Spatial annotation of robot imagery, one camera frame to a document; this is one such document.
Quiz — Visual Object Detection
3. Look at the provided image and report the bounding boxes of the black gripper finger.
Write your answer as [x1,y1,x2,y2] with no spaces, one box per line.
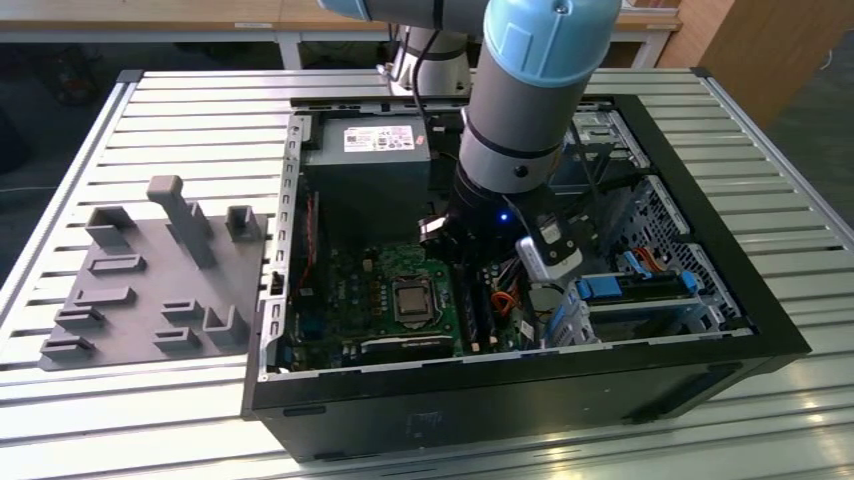
[418,214,462,264]

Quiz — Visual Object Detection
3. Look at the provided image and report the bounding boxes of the grey power supply with label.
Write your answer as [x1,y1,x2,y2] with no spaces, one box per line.
[303,118,463,241]

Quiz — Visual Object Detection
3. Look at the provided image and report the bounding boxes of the silver CPU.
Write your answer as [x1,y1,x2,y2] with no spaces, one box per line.
[398,289,433,319]

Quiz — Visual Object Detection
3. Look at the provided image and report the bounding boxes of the green motherboard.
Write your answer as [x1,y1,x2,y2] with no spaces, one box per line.
[286,237,535,360]

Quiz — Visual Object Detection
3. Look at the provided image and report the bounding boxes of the round grey case speaker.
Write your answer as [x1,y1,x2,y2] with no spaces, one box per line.
[530,280,570,315]

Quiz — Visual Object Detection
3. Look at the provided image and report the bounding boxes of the blue disk carrier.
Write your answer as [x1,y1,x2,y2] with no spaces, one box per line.
[577,269,700,302]

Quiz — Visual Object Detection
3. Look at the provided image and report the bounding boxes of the black graphics card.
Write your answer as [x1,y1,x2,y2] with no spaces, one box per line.
[358,333,457,365]

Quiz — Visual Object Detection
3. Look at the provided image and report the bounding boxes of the metal optical drive cage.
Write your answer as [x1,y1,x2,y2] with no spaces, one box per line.
[546,109,653,202]

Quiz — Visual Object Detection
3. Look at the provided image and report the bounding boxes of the metal disk bay cage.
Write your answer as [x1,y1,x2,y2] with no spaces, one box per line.
[543,272,756,347]

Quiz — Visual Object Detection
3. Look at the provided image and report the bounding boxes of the black open PC case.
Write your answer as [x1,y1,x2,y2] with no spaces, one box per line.
[241,93,813,464]

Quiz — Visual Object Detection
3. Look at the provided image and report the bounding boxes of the grey plastic parts rack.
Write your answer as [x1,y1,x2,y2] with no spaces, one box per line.
[38,174,273,372]

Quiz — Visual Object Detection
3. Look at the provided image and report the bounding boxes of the wooden cabinet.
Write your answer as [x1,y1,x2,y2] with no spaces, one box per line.
[657,0,854,130]

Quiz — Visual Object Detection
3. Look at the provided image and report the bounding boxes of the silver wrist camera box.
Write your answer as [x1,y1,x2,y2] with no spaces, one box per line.
[515,234,586,282]

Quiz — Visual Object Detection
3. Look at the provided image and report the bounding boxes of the black camera bracket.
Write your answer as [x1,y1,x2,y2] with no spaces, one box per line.
[503,192,581,266]

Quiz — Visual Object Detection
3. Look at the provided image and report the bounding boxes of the metal CPU socket frame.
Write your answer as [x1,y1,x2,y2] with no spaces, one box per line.
[389,273,441,330]

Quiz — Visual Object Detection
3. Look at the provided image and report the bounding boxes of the orange wire bundle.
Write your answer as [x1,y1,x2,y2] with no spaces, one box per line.
[490,290,537,317]

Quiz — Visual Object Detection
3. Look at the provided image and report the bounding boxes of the thin red wire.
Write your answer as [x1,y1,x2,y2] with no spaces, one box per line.
[302,193,321,285]

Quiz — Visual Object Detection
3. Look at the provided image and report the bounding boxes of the blue flat data cable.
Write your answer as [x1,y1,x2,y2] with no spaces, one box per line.
[623,252,654,280]

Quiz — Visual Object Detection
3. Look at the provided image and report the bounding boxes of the orange flat data cable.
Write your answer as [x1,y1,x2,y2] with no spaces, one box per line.
[633,247,673,275]

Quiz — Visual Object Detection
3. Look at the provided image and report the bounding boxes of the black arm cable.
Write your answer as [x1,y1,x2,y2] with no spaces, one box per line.
[407,27,443,117]

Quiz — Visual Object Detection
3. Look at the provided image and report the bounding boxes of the wooden desk with white frame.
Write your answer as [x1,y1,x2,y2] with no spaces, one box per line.
[0,0,684,70]

